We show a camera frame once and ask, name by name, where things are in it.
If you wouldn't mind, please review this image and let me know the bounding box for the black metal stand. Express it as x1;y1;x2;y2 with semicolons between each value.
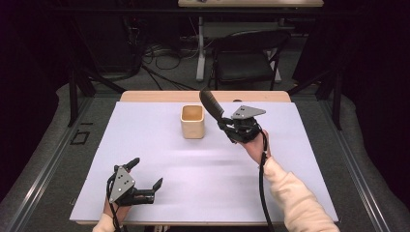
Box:
286;68;344;131
66;61;128;129

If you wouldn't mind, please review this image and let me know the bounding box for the bundle of floor cables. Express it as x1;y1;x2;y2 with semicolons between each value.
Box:
140;43;199;92

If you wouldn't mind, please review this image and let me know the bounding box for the light wooden table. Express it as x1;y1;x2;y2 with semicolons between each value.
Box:
74;90;337;227

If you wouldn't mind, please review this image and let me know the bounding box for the beige wooden cup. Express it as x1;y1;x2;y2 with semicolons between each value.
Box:
179;104;206;140

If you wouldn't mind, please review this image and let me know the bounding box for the black folding chair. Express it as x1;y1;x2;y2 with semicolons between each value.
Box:
210;30;292;92

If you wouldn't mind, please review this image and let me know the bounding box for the person's right hand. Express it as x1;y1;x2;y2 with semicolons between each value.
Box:
239;130;273;166

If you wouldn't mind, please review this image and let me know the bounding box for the white-legged wooden desk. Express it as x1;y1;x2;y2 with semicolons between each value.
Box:
177;0;325;83

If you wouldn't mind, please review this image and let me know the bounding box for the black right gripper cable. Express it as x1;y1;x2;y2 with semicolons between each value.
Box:
258;130;276;232

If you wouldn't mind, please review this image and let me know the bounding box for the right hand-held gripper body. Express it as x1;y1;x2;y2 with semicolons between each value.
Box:
225;104;268;145

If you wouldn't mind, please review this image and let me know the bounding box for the dark brown comb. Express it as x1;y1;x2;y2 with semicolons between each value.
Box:
198;89;226;124

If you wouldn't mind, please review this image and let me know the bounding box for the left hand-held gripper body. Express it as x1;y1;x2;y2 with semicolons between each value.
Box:
106;163;157;208

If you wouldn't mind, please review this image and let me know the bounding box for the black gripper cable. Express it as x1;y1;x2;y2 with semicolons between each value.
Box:
105;173;128;232
258;130;276;232

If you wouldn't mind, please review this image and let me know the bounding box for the white table sheet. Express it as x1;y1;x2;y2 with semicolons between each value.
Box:
69;101;339;223

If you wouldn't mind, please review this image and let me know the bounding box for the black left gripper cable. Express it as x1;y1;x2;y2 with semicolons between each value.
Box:
105;173;128;232

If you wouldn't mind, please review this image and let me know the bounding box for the person's left hand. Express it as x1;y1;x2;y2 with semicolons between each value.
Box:
102;195;132;224

